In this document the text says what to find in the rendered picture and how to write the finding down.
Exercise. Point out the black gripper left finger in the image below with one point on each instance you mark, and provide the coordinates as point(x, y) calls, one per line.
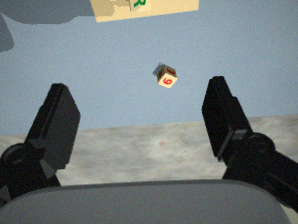
point(32, 165)

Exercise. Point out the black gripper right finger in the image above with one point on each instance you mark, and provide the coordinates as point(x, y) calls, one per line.
point(255, 159)

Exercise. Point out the beige flat mat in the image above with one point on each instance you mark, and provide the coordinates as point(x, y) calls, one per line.
point(107, 10)

